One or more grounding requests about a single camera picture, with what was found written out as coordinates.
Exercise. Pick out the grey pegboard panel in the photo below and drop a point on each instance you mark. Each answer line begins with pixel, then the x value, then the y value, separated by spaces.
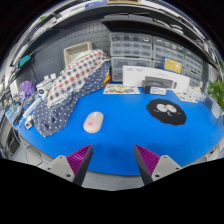
pixel 50 56

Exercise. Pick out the white boxy device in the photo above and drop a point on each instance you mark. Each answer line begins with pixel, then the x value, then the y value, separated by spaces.
pixel 43 88

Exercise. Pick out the yellow blue-edged box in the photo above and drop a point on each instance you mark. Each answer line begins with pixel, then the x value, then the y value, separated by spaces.
pixel 172 65

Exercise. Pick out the white cylindrical tool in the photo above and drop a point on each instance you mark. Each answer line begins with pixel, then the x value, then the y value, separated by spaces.
pixel 32 109

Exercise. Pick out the clear plastic container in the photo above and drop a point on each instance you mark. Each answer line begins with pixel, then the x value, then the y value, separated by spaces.
pixel 197 94

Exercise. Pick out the green potted plant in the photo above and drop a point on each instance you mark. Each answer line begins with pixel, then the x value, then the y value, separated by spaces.
pixel 216 93

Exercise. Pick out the yellow red toy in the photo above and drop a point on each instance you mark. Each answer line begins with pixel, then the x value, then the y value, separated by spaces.
pixel 107 79

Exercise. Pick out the small white camera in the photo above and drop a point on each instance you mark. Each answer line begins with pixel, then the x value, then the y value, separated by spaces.
pixel 29 122

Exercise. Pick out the small black box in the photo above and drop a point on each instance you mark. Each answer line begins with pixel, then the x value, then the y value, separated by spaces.
pixel 148 87

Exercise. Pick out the purple plastic bag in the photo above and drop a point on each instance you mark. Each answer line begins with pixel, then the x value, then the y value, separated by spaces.
pixel 27 88

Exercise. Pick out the pink computer mouse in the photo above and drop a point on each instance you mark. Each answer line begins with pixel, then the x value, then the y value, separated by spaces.
pixel 93 122

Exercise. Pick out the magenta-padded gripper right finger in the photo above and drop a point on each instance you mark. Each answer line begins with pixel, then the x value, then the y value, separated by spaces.
pixel 148 160

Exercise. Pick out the red blue checked cloth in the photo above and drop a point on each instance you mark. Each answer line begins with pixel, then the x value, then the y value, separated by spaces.
pixel 78 75

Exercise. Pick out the colourful sticker sheet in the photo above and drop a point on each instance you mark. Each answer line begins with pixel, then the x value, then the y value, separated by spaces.
pixel 121 89
pixel 186 97

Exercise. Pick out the woven wicker basket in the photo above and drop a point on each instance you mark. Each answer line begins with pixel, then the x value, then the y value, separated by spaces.
pixel 77 50

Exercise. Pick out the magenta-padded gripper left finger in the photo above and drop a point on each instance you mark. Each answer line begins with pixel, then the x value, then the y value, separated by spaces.
pixel 78 160

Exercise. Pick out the navy polka dot cloth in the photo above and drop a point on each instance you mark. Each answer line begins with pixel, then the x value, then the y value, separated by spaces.
pixel 55 116

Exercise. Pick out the wall shelf unit with items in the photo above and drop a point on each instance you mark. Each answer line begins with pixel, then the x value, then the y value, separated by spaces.
pixel 133 25

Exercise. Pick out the black round mouse pad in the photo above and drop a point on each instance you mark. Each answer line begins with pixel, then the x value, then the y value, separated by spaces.
pixel 166 115

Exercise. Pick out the long white keyboard box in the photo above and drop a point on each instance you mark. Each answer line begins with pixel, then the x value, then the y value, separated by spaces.
pixel 133 75

